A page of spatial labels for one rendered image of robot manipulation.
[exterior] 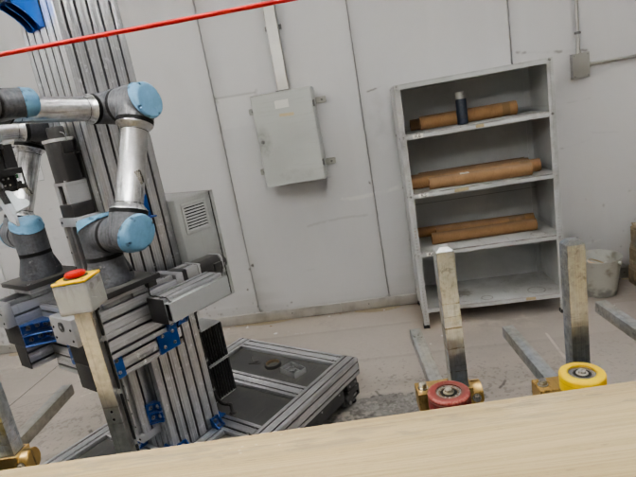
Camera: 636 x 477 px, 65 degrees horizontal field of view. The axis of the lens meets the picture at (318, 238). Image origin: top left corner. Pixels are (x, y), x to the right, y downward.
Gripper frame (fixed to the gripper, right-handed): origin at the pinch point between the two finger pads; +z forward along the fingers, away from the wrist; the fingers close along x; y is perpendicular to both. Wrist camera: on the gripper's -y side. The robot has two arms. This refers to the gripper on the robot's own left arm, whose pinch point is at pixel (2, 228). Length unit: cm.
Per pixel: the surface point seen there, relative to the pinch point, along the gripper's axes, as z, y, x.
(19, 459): 48, -18, -19
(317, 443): 42, 6, -85
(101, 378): 31.7, -4.9, -37.7
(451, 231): 73, 249, -13
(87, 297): 13.4, -4.6, -41.2
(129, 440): 47, -4, -39
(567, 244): 19, 51, -118
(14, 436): 43.5, -17.1, -16.6
